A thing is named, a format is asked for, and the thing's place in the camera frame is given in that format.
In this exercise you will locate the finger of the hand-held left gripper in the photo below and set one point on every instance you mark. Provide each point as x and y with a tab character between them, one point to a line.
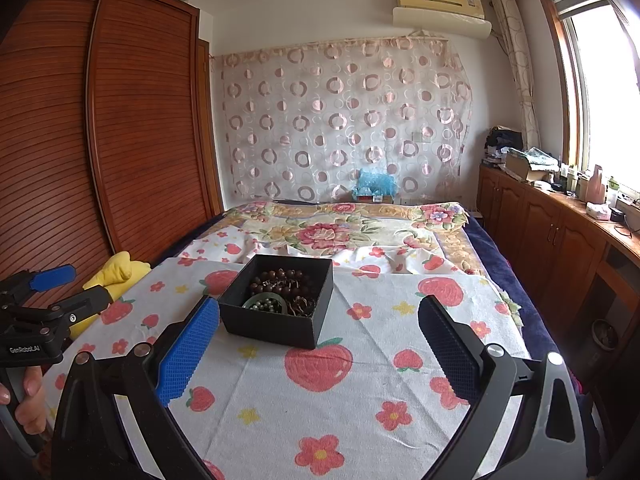
52	277
85	305

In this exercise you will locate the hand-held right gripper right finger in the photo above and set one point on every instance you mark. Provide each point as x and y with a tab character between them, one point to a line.
450	355

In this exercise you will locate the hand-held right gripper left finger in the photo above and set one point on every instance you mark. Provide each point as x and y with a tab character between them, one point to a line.
187	355

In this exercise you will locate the pale green jade bangle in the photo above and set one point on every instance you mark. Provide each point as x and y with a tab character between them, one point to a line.
247	302

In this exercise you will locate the black jewelry box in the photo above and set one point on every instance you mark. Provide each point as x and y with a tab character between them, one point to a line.
270	327

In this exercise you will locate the person's left hand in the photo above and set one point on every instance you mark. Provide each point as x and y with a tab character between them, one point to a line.
34	407

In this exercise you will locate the yellow plush toy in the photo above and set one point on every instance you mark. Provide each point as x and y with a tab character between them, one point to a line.
120	270

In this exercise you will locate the strawberry print cloth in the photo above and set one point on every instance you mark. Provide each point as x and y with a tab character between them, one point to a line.
380	310

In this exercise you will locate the dark blue bed sheet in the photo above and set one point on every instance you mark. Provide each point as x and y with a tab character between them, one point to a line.
505	270

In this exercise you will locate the long wooden cabinet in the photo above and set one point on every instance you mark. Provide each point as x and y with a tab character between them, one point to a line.
540	230

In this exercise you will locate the dark round bowl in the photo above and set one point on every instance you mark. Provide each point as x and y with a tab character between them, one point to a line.
605	332

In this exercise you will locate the slatted wooden wardrobe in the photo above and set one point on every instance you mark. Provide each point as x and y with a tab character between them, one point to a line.
125	135

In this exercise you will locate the small flat cardboard box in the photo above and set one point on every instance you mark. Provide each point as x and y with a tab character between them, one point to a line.
375	198

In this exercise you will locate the floral blanket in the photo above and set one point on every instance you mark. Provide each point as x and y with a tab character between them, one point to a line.
320	232

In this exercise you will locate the blue bubble wrap bundle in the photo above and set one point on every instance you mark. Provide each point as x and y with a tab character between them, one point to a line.
375	182

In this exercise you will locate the open cardboard box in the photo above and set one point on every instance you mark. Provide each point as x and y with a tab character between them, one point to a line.
517	165

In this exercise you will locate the tissue pack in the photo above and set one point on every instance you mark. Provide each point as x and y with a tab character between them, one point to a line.
597	210

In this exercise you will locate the small black round object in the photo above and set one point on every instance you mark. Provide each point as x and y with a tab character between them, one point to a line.
618	215

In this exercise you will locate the pile of dark items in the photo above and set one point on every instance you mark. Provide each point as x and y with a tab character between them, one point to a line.
502	142

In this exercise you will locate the white device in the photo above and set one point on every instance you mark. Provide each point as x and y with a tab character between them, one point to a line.
629	205

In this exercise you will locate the sheer circle pattern curtain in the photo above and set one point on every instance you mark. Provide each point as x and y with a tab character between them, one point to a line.
325	125

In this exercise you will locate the beige window curtain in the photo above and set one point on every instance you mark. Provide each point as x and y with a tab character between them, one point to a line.
520	60

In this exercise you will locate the wooden frame window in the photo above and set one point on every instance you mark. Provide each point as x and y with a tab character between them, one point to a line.
600	85

